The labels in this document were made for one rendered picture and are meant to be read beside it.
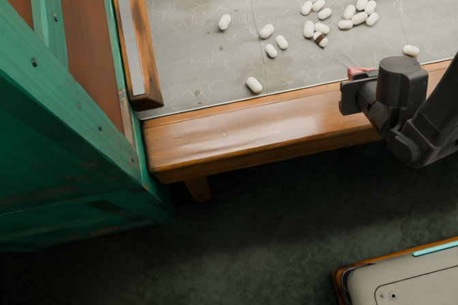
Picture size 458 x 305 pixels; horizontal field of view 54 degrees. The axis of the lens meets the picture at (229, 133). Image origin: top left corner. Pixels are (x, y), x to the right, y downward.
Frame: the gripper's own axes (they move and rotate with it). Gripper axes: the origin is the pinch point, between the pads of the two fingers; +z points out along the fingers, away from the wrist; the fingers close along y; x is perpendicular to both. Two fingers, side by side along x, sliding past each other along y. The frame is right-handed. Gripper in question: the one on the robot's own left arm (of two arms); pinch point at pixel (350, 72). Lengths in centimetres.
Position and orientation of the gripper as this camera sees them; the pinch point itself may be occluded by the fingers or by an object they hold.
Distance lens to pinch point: 89.8
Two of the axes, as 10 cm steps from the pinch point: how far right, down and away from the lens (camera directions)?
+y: -9.8, 1.9, -0.6
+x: 1.2, 8.1, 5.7
